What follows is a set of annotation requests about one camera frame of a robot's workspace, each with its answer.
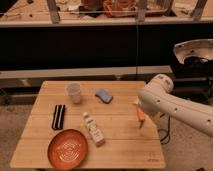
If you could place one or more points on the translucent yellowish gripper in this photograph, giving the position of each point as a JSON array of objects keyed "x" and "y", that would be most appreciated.
[{"x": 136, "y": 102}]

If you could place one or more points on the orange object on shelf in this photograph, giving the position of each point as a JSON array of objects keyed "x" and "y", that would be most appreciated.
[{"x": 119, "y": 8}]

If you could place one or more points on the black striped eraser block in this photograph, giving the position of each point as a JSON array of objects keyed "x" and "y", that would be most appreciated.
[{"x": 58, "y": 117}]

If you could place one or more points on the white robot base shell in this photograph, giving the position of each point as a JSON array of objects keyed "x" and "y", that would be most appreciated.
[{"x": 201, "y": 48}]

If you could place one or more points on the blue sponge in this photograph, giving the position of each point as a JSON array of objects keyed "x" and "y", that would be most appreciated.
[{"x": 104, "y": 96}]

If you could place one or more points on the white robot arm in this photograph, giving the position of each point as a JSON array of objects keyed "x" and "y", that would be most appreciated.
[{"x": 156, "y": 96}]

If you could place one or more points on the orange ridged plate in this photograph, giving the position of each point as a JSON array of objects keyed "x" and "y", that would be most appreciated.
[{"x": 67, "y": 149}]

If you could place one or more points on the white labelled bottle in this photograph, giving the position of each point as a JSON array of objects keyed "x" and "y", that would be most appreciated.
[{"x": 93, "y": 129}]

